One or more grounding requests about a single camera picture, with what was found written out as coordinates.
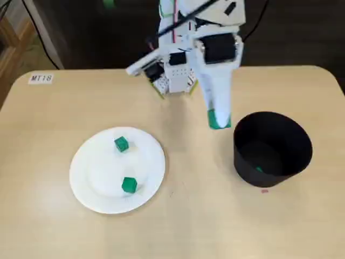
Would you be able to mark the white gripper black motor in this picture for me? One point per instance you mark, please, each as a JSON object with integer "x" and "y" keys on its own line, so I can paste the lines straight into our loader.
{"x": 218, "y": 49}

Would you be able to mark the green block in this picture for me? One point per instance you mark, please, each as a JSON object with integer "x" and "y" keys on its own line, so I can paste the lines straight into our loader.
{"x": 129, "y": 185}
{"x": 259, "y": 169}
{"x": 121, "y": 143}
{"x": 213, "y": 121}

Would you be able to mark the black pot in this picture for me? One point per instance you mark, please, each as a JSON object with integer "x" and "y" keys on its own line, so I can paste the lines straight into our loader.
{"x": 269, "y": 178}

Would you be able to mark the white paper plate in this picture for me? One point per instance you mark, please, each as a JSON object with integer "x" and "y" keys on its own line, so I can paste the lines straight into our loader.
{"x": 107, "y": 172}

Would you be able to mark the small pink sticker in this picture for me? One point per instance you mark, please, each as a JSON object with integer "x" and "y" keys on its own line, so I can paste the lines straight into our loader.
{"x": 264, "y": 191}

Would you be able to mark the white MT18 label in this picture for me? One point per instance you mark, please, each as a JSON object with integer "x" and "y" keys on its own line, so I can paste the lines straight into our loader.
{"x": 41, "y": 78}

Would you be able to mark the white slanted pole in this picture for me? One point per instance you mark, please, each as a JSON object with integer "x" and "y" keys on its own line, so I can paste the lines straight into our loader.
{"x": 46, "y": 35}

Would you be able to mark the wooden furniture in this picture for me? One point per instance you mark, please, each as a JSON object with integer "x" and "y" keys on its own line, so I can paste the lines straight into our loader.
{"x": 16, "y": 40}

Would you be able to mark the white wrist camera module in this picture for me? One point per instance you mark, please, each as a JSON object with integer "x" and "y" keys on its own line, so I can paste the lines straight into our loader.
{"x": 143, "y": 63}

